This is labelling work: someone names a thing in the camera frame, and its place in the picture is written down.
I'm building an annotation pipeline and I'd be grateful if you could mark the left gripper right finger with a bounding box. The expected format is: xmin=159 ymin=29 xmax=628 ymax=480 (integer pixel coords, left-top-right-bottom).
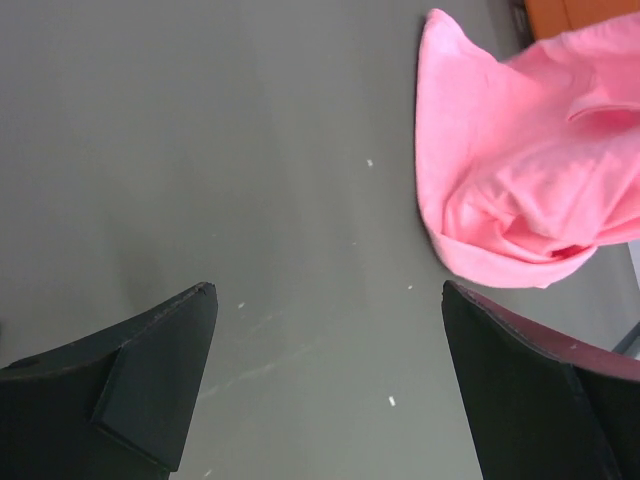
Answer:
xmin=442 ymin=281 xmax=639 ymax=480

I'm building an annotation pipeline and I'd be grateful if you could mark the light pink t shirt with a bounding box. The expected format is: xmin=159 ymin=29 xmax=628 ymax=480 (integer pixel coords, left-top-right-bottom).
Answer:
xmin=415 ymin=9 xmax=639 ymax=288

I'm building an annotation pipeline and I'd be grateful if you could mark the orange plastic basket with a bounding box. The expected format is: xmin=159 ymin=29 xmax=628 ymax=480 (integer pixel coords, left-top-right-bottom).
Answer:
xmin=524 ymin=0 xmax=639 ymax=40

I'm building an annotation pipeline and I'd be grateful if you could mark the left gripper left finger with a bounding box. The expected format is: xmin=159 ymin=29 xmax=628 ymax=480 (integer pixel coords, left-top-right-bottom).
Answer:
xmin=1 ymin=282 xmax=218 ymax=479

